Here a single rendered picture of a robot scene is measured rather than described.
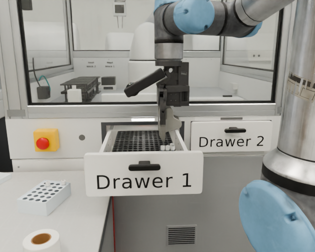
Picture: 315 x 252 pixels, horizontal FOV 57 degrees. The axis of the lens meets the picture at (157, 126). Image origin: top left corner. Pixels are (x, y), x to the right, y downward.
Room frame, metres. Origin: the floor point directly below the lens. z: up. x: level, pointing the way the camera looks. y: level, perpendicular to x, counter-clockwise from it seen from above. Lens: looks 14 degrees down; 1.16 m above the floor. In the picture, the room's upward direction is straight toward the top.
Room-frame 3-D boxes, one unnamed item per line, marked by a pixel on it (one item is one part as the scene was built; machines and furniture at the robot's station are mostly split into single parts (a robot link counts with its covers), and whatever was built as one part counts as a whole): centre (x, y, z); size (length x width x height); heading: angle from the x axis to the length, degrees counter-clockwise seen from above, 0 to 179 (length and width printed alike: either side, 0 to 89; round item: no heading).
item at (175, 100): (0.78, -0.04, 1.08); 0.09 x 0.08 x 0.12; 93
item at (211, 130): (1.00, -0.26, 0.87); 0.29 x 0.02 x 0.11; 93
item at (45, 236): (0.51, 0.23, 0.78); 0.07 x 0.07 x 0.04
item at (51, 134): (0.95, 0.38, 0.88); 0.07 x 0.05 x 0.07; 93
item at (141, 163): (0.65, 0.03, 0.91); 0.07 x 0.04 x 0.01; 93
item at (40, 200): (0.73, 0.31, 0.78); 0.12 x 0.08 x 0.04; 167
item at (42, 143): (0.92, 0.38, 0.88); 0.04 x 0.03 x 0.04; 93
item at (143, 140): (0.87, 0.04, 0.87); 0.22 x 0.18 x 0.06; 3
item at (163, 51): (0.78, -0.03, 1.16); 0.08 x 0.08 x 0.05
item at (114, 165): (0.67, 0.03, 0.87); 0.29 x 0.02 x 0.11; 93
